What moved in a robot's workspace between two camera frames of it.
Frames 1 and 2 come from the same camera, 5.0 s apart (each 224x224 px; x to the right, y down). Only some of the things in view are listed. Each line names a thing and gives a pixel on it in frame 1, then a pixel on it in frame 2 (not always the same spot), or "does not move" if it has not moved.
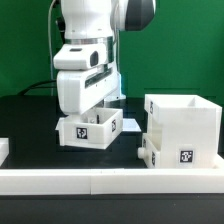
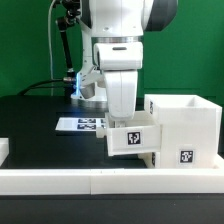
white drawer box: x=95 y=128 to x=133 y=136
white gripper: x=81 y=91 to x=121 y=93
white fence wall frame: x=107 y=181 does not move
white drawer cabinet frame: x=186 y=130 does not move
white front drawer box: x=149 y=153 does not move
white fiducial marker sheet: x=130 y=125 to x=80 y=123
